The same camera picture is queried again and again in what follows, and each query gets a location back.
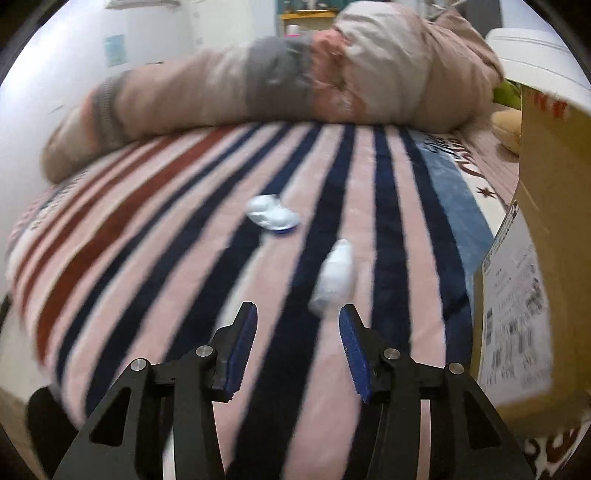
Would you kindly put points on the white plastic bottle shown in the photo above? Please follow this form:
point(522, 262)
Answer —
point(334, 277)

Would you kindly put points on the teal wall sticker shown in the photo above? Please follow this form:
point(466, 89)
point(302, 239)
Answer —
point(114, 50)

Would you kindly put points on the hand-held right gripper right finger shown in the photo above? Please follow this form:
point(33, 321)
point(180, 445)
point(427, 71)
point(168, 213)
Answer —
point(353, 355)

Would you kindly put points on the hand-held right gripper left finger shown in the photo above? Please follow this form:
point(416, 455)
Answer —
point(244, 344)

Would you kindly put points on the rolled beige grey quilt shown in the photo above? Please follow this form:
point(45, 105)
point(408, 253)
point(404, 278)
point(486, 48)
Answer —
point(286, 87)

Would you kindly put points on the white appliance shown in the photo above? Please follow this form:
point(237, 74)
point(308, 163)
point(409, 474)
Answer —
point(535, 55)

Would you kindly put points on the yellow shelf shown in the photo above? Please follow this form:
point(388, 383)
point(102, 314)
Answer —
point(307, 18)

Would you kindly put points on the cardboard box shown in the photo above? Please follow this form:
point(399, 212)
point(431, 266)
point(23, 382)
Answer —
point(531, 277)

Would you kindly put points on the green plush toy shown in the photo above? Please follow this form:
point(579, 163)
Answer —
point(508, 92)

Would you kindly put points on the striped blanket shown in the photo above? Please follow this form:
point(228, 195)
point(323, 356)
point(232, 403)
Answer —
point(258, 258)

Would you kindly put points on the yellow plush toy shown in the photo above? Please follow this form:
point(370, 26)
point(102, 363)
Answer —
point(508, 129)

